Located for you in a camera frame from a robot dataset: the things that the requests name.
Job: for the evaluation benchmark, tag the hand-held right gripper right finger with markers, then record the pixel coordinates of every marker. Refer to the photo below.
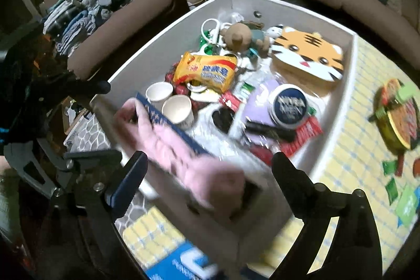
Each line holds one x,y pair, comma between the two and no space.
288,171

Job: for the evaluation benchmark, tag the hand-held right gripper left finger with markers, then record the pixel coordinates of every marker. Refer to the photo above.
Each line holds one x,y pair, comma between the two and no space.
126,188

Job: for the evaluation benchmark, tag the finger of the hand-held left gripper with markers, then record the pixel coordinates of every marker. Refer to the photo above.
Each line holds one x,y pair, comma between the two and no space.
85,88
95,157

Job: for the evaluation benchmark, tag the pink soft cloth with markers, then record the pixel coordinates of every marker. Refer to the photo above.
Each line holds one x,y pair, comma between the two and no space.
183,162

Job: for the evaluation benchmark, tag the white storage box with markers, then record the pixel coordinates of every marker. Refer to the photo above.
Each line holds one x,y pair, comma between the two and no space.
183,30

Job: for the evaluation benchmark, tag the yellow snack packet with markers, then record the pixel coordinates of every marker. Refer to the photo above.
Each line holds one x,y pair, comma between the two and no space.
210,70

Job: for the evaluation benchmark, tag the grey stone-pattern mat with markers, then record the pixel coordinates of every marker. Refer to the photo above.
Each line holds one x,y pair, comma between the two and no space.
88,132

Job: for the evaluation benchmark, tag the red snack packet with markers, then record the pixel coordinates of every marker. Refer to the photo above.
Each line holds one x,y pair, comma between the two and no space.
303,135

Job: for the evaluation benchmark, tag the black pen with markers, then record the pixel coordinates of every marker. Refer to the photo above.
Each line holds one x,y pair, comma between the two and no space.
269,130

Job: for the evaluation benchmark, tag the blue cream tin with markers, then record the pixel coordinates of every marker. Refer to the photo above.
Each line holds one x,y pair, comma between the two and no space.
288,106

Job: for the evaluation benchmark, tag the white paper cup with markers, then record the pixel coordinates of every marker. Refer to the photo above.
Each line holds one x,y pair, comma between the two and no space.
177,109
159,93

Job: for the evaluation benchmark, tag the brown armchair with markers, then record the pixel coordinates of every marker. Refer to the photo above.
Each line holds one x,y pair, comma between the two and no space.
124,24

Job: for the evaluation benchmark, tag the blue starred strip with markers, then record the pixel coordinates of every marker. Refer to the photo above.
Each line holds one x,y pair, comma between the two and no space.
170,124

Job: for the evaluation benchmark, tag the purple tissue pack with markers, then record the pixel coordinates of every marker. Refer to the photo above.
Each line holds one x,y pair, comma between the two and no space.
259,96

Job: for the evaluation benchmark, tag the black round case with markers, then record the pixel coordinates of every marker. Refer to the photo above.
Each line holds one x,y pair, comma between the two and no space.
223,120

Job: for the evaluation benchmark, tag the dark red sausage pack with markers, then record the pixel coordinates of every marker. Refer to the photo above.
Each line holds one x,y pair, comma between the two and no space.
175,83

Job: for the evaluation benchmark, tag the small red sachet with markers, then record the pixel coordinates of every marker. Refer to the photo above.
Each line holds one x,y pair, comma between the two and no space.
229,102

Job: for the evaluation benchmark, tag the blue printed card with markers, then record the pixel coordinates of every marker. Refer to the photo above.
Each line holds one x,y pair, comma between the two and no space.
183,263

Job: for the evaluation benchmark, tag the green sachet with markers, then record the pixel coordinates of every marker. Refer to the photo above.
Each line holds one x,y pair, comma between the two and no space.
392,190
390,167

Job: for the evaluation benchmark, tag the tiger face box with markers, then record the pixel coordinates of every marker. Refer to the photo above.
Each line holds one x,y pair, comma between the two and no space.
308,53

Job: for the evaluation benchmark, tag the instant noodle bowl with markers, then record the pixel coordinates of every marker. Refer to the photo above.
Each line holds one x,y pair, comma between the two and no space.
397,116

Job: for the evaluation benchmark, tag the green paper sheet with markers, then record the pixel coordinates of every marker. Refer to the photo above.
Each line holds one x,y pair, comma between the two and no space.
407,204

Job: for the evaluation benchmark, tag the white cat figurine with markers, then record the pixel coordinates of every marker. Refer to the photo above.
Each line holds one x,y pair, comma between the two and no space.
274,32

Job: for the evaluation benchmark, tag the brown bear plush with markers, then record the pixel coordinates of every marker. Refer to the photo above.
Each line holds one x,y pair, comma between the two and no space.
238,37

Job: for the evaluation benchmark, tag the beige sofa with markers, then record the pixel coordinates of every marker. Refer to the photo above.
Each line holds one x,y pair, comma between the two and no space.
361,14

